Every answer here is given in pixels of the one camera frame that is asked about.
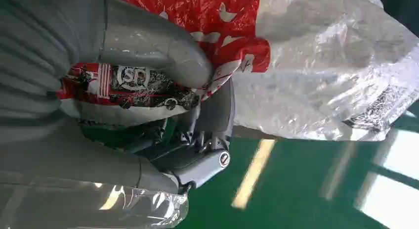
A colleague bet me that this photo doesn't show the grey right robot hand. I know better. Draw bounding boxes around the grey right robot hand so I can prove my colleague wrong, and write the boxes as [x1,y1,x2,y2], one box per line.
[0,0,236,196]

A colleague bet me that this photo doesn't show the ribbed grey right arm sleeve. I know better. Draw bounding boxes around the ribbed grey right arm sleeve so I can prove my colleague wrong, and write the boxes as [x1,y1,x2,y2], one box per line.
[0,0,81,146]

